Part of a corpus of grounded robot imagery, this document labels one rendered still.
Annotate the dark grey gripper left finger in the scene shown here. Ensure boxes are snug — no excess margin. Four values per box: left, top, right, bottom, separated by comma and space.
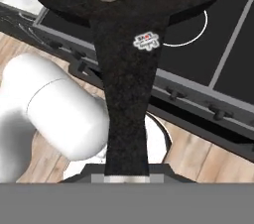
62, 164, 107, 184

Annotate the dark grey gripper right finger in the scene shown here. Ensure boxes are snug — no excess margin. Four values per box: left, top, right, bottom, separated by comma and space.
146, 164, 196, 184

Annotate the black frying pan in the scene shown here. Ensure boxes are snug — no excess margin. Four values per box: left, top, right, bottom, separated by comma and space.
14, 0, 246, 178

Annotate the white rounded cylinder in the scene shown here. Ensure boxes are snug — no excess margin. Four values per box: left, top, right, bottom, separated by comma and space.
0, 53, 111, 183

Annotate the black hob knob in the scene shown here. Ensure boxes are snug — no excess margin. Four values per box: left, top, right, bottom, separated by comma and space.
45, 37, 64, 51
207, 103, 235, 122
165, 86, 189, 102
70, 49, 89, 61

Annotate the black hob with grey frame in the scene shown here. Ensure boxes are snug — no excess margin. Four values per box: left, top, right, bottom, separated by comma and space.
31, 0, 254, 164

